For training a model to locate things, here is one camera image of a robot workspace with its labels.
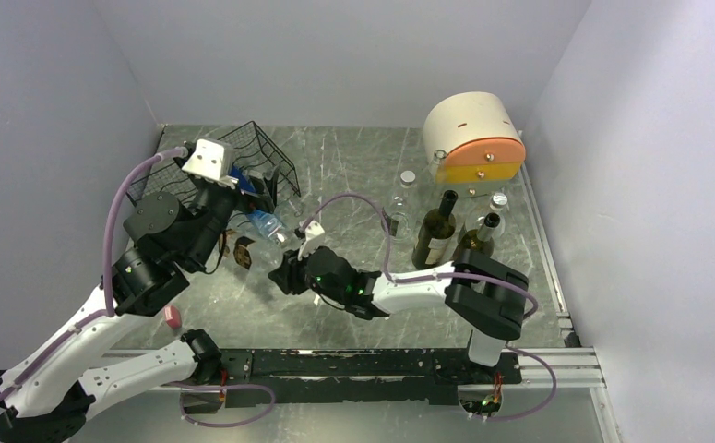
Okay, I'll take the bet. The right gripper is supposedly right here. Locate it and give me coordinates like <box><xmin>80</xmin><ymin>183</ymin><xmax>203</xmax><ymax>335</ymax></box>
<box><xmin>268</xmin><ymin>240</ymin><xmax>347</xmax><ymax>305</ymax></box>

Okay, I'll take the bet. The small clear glass bottle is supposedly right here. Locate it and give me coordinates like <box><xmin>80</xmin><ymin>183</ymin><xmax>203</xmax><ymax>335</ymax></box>
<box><xmin>280</xmin><ymin>194</ymin><xmax>308</xmax><ymax>221</ymax></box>

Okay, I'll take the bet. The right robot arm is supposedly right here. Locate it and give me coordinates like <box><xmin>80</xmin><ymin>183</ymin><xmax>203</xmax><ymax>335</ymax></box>
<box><xmin>268</xmin><ymin>246</ymin><xmax>538</xmax><ymax>382</ymax></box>

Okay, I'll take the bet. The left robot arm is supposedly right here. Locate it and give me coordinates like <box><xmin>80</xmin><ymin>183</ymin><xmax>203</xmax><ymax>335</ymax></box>
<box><xmin>0</xmin><ymin>180</ymin><xmax>244</xmax><ymax>442</ymax></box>

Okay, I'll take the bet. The dark green wine bottle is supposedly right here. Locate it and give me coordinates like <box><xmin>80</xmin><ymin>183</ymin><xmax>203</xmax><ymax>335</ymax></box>
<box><xmin>411</xmin><ymin>190</ymin><xmax>459</xmax><ymax>269</ymax></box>

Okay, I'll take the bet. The tall clear empty bottle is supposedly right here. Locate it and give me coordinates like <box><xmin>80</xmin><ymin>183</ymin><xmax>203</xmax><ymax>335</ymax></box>
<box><xmin>428</xmin><ymin>150</ymin><xmax>447</xmax><ymax>183</ymax></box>

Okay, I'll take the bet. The clear bottle silver cap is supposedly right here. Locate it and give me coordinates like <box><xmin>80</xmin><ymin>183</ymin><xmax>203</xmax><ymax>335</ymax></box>
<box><xmin>458</xmin><ymin>191</ymin><xmax>508</xmax><ymax>240</ymax></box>

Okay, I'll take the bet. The olive green wine bottle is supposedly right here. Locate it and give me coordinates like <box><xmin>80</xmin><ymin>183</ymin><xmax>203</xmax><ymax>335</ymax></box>
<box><xmin>451</xmin><ymin>212</ymin><xmax>502</xmax><ymax>259</ymax></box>

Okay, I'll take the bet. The pink eraser block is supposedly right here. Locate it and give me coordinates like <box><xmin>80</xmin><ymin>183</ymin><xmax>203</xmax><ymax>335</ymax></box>
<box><xmin>162</xmin><ymin>305</ymin><xmax>183</xmax><ymax>329</ymax></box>

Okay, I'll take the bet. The round clear flask silver cap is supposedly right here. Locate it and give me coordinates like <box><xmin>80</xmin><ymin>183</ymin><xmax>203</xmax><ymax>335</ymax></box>
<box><xmin>383</xmin><ymin>170</ymin><xmax>418</xmax><ymax>241</ymax></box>

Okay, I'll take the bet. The cream round bread box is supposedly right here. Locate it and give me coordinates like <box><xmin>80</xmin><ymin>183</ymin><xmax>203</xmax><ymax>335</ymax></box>
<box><xmin>422</xmin><ymin>91</ymin><xmax>526</xmax><ymax>189</ymax></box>

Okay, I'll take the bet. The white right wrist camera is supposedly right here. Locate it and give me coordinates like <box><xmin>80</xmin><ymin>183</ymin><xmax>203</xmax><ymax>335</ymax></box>
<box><xmin>295</xmin><ymin>221</ymin><xmax>325</xmax><ymax>261</ymax></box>

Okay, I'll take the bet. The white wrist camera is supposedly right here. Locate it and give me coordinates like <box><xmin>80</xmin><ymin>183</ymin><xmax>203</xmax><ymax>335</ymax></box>
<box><xmin>182</xmin><ymin>138</ymin><xmax>238</xmax><ymax>189</ymax></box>
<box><xmin>295</xmin><ymin>221</ymin><xmax>325</xmax><ymax>261</ymax></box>

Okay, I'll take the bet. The black wire wine rack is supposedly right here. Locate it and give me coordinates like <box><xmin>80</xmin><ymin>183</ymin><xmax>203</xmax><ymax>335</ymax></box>
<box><xmin>126</xmin><ymin>121</ymin><xmax>301</xmax><ymax>206</ymax></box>

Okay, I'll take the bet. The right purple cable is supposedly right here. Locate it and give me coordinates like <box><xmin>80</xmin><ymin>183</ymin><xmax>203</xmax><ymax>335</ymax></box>
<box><xmin>298</xmin><ymin>193</ymin><xmax>559</xmax><ymax>425</ymax></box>

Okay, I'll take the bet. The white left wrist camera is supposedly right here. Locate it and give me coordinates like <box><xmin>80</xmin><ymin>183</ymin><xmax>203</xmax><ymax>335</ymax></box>
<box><xmin>182</xmin><ymin>138</ymin><xmax>238</xmax><ymax>189</ymax></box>

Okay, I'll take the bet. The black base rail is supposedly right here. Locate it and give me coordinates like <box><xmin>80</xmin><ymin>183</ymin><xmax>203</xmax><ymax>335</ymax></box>
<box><xmin>180</xmin><ymin>329</ymin><xmax>521</xmax><ymax>408</ymax></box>

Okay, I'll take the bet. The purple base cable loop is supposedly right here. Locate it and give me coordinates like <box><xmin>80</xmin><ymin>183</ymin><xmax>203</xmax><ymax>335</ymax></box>
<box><xmin>178</xmin><ymin>381</ymin><xmax>278</xmax><ymax>429</ymax></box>

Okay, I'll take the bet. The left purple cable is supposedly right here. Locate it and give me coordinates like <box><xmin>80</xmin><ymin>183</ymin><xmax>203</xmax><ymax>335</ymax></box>
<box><xmin>0</xmin><ymin>145</ymin><xmax>190</xmax><ymax>443</ymax></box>

